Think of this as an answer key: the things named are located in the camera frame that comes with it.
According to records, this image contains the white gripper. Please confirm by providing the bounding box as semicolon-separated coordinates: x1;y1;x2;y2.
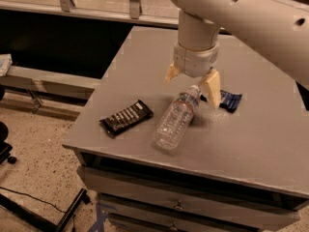
164;43;221;108

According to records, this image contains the clear plastic water bottle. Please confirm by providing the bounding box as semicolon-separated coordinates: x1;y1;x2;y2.
154;85;201;150

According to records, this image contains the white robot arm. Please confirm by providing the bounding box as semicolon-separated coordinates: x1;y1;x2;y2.
165;0;309;107

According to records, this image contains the blue snack bar wrapper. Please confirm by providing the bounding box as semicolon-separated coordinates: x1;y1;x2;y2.
200;90;243;114

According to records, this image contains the black snack bar wrapper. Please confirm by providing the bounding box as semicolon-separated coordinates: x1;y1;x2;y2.
99;100;154;136

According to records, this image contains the grey drawer cabinet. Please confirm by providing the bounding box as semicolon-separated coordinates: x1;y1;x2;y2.
64;27;309;232

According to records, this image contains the grey metal bench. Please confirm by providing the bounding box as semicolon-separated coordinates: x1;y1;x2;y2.
0;66;100;106

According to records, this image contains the black stand base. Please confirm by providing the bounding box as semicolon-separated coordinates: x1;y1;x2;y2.
0;188;91;232

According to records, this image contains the white box on bench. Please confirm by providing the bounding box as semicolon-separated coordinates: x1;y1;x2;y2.
0;54;13;76

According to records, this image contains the black chair wheel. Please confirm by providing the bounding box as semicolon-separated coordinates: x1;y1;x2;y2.
8;156;16;164

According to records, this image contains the metal railing frame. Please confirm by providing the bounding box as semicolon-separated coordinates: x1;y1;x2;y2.
0;0;178;28

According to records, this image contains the black floor cable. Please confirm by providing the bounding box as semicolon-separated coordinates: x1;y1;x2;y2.
0;186;67;215

